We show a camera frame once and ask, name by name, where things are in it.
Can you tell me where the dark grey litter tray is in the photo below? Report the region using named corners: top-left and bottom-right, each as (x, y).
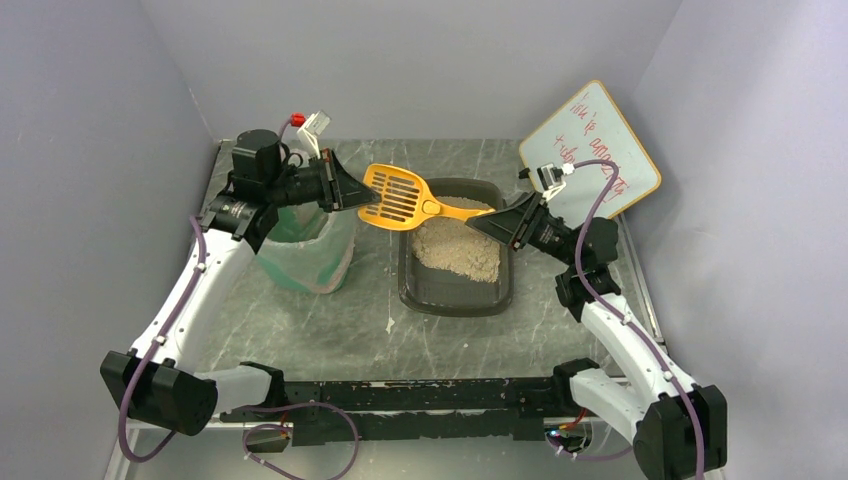
top-left (398, 178), bottom-right (514, 317)

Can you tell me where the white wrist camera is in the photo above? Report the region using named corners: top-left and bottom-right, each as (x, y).
top-left (289, 110), bottom-right (332, 156)
top-left (536, 163), bottom-right (575, 203)

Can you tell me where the clear plastic bin liner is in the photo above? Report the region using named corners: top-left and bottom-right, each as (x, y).
top-left (245, 198), bottom-right (359, 295)

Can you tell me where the green trash bin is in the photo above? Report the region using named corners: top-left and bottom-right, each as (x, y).
top-left (254, 202), bottom-right (355, 295)

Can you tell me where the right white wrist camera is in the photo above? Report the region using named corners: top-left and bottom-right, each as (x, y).
top-left (536, 163), bottom-right (575, 203)

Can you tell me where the yellow litter scoop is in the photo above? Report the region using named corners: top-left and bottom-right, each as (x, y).
top-left (357, 163), bottom-right (494, 232)

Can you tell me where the small whiteboard wooden frame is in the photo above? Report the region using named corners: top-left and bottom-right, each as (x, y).
top-left (519, 80), bottom-right (662, 227)

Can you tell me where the aluminium frame rail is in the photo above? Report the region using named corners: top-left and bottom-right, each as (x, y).
top-left (103, 423), bottom-right (147, 480)

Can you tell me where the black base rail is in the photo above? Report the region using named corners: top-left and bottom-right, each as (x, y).
top-left (218, 376), bottom-right (617, 448)

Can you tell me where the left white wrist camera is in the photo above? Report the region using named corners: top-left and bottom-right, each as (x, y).
top-left (289, 110), bottom-right (332, 156)

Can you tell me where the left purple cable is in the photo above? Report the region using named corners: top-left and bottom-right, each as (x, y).
top-left (116, 214), bottom-right (208, 465)

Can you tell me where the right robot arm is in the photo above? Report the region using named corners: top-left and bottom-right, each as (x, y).
top-left (465, 193), bottom-right (728, 479)

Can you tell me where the beige cat litter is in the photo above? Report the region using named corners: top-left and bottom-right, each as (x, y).
top-left (410, 217), bottom-right (501, 283)

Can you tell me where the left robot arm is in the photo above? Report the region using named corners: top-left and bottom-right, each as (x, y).
top-left (100, 129), bottom-right (380, 436)

